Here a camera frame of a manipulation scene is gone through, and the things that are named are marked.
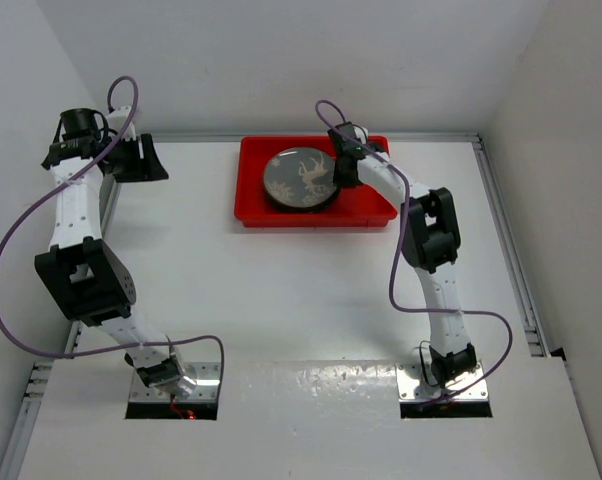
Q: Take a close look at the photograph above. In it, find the grey deer pattern plate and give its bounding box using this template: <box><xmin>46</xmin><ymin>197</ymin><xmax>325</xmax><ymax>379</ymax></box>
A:
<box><xmin>262</xmin><ymin>147</ymin><xmax>340</xmax><ymax>202</ymax></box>

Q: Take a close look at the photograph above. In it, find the teal glazed plate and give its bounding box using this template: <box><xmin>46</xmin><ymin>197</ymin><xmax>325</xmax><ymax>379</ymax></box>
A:
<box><xmin>266</xmin><ymin>191</ymin><xmax>339</xmax><ymax>214</ymax></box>

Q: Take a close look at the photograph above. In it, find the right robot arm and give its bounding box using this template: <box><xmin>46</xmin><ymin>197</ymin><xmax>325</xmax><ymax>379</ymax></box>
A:
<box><xmin>328</xmin><ymin>122</ymin><xmax>477</xmax><ymax>388</ymax></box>

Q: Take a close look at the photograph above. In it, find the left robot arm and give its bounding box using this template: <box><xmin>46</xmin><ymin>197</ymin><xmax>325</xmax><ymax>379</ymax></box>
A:
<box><xmin>34</xmin><ymin>107</ymin><xmax>196</xmax><ymax>398</ymax></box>

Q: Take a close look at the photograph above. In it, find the red plastic bin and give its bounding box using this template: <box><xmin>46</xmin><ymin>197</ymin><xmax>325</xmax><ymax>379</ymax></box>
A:
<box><xmin>234</xmin><ymin>135</ymin><xmax>397</xmax><ymax>228</ymax></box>

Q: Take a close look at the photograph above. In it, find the white front cover board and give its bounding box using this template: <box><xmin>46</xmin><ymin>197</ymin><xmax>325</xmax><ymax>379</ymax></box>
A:
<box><xmin>20</xmin><ymin>359</ymin><xmax>599</xmax><ymax>479</ymax></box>

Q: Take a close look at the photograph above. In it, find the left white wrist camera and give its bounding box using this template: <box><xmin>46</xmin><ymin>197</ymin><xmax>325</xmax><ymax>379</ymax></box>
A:
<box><xmin>106</xmin><ymin>106</ymin><xmax>136</xmax><ymax>140</ymax></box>

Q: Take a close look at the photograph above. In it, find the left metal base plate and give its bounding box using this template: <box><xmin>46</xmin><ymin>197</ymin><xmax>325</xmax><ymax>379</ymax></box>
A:
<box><xmin>128</xmin><ymin>360</ymin><xmax>221</xmax><ymax>403</ymax></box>

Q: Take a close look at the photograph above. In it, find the metal base plate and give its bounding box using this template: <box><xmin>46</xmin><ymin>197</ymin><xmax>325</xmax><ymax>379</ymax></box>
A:
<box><xmin>396</xmin><ymin>362</ymin><xmax>489</xmax><ymax>404</ymax></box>
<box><xmin>128</xmin><ymin>360</ymin><xmax>221</xmax><ymax>403</ymax></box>

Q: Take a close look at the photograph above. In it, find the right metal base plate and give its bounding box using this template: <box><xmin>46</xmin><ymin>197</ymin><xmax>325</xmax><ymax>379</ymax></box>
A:
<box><xmin>396</xmin><ymin>362</ymin><xmax>489</xmax><ymax>404</ymax></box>

